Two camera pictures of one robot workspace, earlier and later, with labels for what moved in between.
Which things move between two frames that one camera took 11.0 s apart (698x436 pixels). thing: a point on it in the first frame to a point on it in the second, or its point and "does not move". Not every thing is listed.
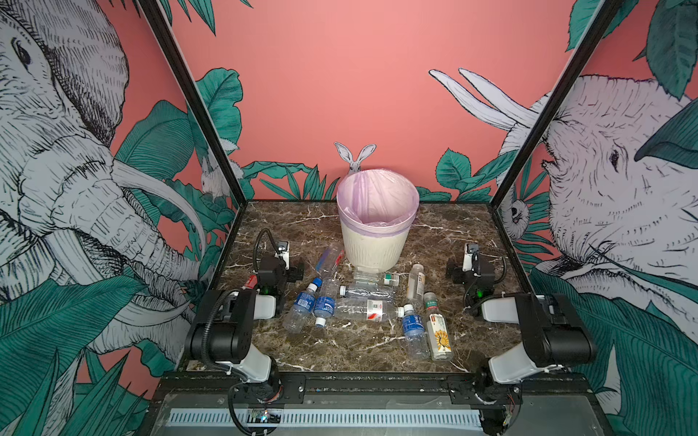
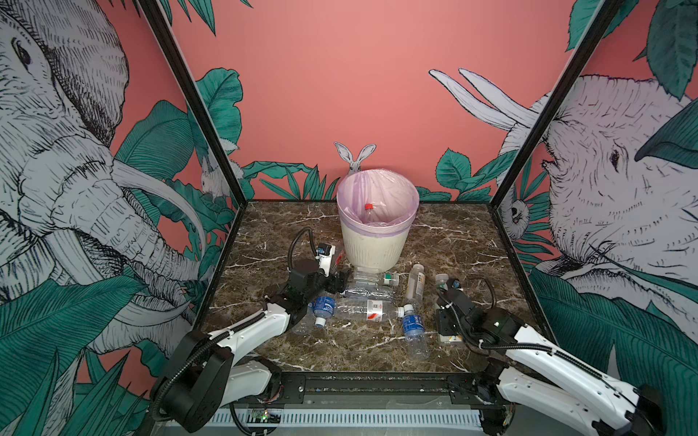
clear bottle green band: [364, 279] does not move
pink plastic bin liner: [376, 203] does not move
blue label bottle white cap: [324, 303] does not move
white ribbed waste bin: [377, 207] does not move
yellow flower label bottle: [438, 329] to [442, 282]
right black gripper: [453, 267] to [441, 322]
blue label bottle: [416, 346] does not move
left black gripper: [290, 274] to [341, 282]
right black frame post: [600, 18] does not move
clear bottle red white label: [367, 310] does not move
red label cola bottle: [338, 262] to [368, 216]
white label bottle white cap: [416, 284] does not move
